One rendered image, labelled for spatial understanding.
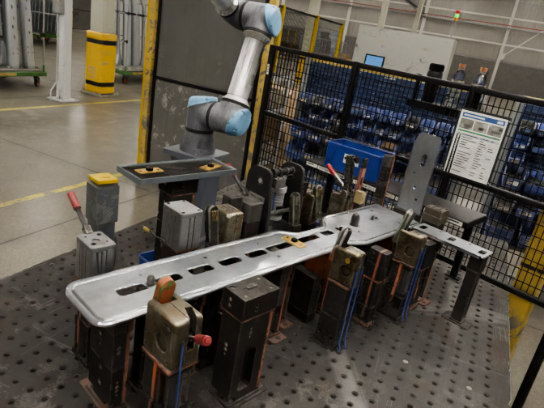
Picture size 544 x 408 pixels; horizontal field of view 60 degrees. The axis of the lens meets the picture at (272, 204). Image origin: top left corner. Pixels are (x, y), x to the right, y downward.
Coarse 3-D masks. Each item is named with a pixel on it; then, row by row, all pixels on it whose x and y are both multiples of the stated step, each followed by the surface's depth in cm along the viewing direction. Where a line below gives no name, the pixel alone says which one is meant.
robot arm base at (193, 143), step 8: (184, 136) 194; (192, 136) 191; (200, 136) 191; (208, 136) 193; (184, 144) 193; (192, 144) 191; (200, 144) 192; (208, 144) 193; (192, 152) 192; (200, 152) 192; (208, 152) 194
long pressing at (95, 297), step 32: (320, 224) 173; (384, 224) 182; (416, 224) 189; (192, 256) 131; (224, 256) 135; (288, 256) 142; (96, 288) 109; (192, 288) 116; (96, 320) 98; (128, 320) 101
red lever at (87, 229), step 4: (68, 192) 125; (72, 192) 125; (68, 196) 124; (72, 196) 124; (72, 200) 124; (76, 200) 124; (72, 204) 123; (76, 204) 123; (76, 208) 123; (80, 212) 123; (80, 216) 122; (80, 220) 122; (84, 220) 122; (84, 224) 122; (84, 228) 120; (88, 228) 121; (84, 232) 120; (88, 232) 120; (92, 232) 121
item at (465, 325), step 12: (468, 264) 174; (480, 264) 170; (468, 276) 175; (468, 288) 175; (456, 300) 179; (468, 300) 176; (444, 312) 185; (456, 312) 180; (456, 324) 179; (468, 324) 180
